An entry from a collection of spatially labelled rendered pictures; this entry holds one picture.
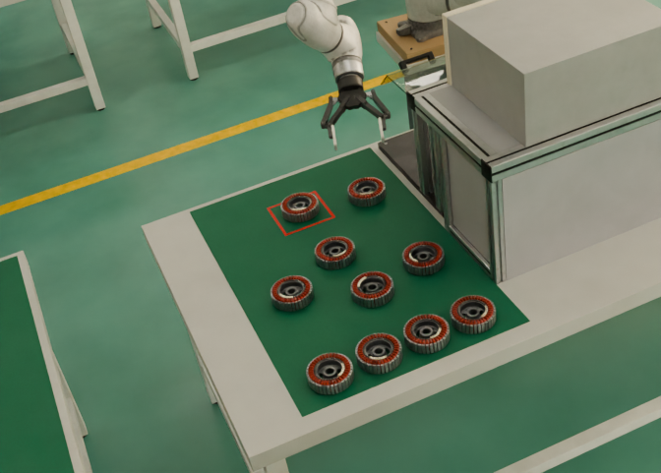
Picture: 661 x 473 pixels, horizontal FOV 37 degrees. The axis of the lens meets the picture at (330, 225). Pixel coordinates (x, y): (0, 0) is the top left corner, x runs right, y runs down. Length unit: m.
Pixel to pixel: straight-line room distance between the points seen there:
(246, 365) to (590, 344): 1.42
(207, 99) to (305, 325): 2.79
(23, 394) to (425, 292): 1.05
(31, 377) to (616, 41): 1.66
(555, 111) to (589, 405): 1.20
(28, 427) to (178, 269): 0.62
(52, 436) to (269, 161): 2.37
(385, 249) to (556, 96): 0.66
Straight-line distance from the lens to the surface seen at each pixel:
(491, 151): 2.39
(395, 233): 2.75
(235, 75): 5.33
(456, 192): 2.61
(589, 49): 2.38
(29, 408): 2.56
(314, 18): 2.79
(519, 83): 2.32
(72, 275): 4.19
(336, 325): 2.50
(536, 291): 2.54
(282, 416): 2.32
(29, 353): 2.71
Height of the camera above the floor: 2.45
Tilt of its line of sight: 37 degrees down
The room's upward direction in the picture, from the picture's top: 10 degrees counter-clockwise
